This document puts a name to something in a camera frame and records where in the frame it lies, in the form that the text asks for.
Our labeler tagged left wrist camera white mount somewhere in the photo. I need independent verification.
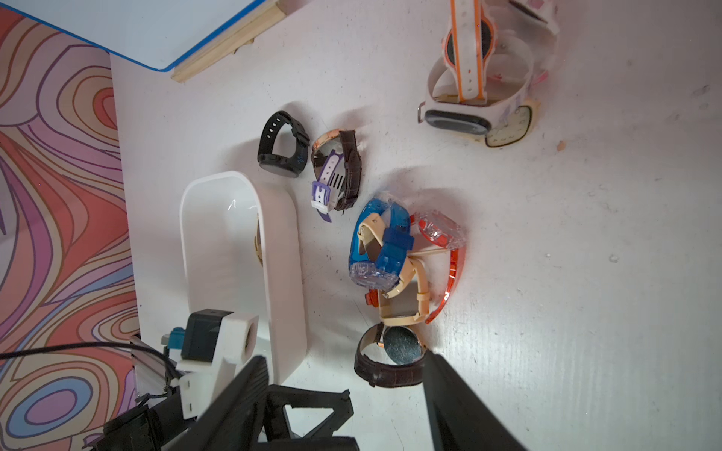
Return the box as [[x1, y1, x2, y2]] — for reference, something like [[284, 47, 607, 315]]
[[161, 308, 259, 420]]

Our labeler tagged white orange strap watch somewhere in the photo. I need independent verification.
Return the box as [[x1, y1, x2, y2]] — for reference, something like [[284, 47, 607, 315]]
[[443, 0, 496, 106]]

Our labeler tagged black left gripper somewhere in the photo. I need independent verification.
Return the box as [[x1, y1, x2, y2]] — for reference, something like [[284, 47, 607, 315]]
[[84, 384, 353, 450]]

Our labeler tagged white plastic storage box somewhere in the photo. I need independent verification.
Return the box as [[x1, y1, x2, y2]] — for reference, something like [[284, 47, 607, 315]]
[[180, 171, 308, 384]]

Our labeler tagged dark brown leather watch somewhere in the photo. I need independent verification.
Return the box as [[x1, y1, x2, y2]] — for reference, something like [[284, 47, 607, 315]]
[[353, 322, 428, 389]]

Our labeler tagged white board blue rim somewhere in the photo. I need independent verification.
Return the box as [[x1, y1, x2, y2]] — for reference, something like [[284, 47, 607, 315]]
[[1, 0, 265, 73]]

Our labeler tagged wooden board easel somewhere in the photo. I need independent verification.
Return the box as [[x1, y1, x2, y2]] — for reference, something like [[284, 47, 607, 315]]
[[171, 1, 287, 83]]

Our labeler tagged blue transparent watch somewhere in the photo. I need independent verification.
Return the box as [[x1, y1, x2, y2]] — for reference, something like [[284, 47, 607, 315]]
[[349, 192, 415, 291]]

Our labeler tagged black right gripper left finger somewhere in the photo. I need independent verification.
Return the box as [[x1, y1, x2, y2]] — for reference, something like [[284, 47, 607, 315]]
[[169, 356, 269, 451]]

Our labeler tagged brown purple strap watch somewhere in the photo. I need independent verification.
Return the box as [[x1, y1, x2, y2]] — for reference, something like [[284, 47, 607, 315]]
[[311, 129, 362, 223]]

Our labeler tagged black smart watch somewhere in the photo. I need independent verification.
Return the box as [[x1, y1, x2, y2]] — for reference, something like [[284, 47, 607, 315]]
[[257, 111, 310, 179]]

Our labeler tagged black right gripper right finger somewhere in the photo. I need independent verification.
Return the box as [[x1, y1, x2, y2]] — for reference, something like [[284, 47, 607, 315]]
[[423, 351, 525, 451]]

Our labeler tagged red transparent watch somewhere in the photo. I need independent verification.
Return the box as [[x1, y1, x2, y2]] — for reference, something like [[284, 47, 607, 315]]
[[365, 209, 468, 325]]

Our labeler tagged beige strap watch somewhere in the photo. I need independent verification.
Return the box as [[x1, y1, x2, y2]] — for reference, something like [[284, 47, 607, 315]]
[[366, 210, 466, 326]]

